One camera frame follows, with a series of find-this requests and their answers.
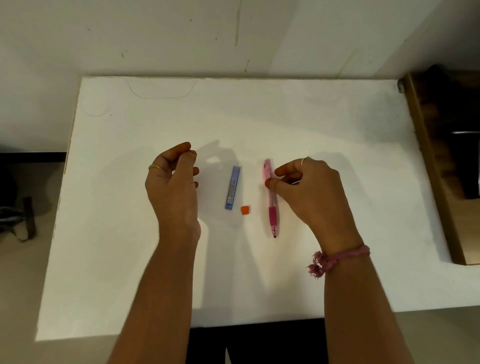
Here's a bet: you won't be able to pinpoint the person's left hand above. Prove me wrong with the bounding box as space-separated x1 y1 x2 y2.
145 142 202 244

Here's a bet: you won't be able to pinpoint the person's right hand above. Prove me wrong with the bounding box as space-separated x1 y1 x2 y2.
265 157 364 254

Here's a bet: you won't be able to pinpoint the pink mechanical pencil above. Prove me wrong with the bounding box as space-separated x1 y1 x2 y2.
263 158 278 239

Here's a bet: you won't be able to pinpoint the person's left forearm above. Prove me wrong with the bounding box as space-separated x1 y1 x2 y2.
107 235 202 364

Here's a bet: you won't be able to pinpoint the person's right forearm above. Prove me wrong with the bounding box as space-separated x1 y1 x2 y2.
322 247 415 364

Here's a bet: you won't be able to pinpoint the blue pencil lead case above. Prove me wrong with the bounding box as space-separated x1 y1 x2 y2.
225 165 242 211

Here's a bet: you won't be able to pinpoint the brown wooden shelf unit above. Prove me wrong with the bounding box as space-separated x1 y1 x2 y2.
397 64 480 266

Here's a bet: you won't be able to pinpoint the person's dark trousers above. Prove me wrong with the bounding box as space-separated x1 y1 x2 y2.
186 317 331 364

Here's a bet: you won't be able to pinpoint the pink thread bracelet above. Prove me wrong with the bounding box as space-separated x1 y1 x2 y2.
307 244 371 279

